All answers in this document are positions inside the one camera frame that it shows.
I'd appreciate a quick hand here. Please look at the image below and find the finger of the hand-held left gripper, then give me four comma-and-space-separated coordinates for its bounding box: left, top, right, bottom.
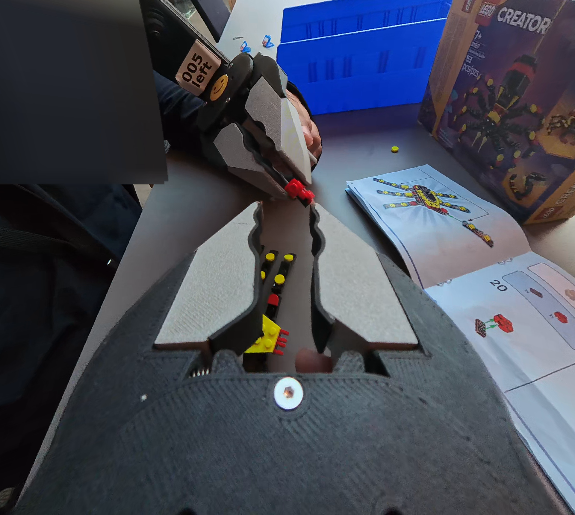
245, 74, 319, 187
213, 121, 295, 201

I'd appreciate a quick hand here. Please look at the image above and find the small red lego assembly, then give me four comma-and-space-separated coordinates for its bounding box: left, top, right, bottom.
284, 178, 316, 207

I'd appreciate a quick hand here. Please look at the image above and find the black yellow lego spider model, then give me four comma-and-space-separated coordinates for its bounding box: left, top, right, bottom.
243, 248, 298, 374

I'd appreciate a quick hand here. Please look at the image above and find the lego set cardboard box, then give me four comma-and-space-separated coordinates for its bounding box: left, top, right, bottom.
418, 0, 575, 225

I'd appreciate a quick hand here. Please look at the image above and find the person's left hand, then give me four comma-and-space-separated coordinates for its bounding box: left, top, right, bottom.
287, 91, 323, 160

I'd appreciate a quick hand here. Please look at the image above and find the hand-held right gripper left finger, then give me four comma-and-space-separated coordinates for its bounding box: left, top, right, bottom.
153, 201, 270, 356

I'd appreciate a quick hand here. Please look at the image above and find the lego instruction booklet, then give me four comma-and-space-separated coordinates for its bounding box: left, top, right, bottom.
345, 164, 575, 508

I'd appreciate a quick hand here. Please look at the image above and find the person's right hand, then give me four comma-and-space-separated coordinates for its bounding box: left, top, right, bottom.
296, 348, 334, 374

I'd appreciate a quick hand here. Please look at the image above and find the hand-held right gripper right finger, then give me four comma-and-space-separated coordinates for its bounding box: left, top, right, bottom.
309, 202, 420, 354

